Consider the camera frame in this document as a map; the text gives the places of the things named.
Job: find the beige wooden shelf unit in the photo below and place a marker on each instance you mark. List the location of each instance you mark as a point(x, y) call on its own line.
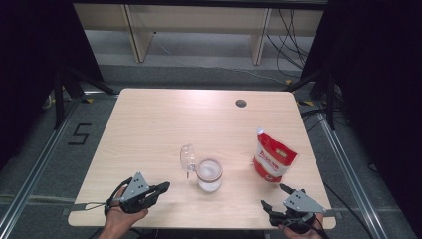
point(199, 20)

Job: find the black curtain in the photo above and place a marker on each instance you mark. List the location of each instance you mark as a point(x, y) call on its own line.
point(36, 49)
point(375, 66)

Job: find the person's right hand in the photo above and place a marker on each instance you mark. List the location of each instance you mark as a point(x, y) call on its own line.
point(298, 235)

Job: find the yellow black tape piece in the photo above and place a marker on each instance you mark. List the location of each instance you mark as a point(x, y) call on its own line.
point(306, 103)
point(88, 100)

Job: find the clear glass jar with lid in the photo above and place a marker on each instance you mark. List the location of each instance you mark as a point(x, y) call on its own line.
point(207, 172)

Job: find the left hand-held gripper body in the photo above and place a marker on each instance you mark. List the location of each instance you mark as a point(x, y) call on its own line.
point(136, 195)

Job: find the black metal stand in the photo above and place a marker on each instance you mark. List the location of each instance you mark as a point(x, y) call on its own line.
point(330, 99)
point(59, 99)

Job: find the aluminium floor rail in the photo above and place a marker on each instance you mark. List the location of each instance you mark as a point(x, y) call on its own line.
point(36, 169)
point(348, 172)

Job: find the red white spouted pouch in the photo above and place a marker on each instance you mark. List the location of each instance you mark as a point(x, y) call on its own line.
point(273, 159)

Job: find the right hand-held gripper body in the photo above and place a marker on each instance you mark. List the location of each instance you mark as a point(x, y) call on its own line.
point(300, 207)

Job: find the black tape floor marker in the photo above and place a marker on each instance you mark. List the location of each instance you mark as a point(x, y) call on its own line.
point(80, 134)

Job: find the person's left hand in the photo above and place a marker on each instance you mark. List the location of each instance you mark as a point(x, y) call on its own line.
point(121, 217)

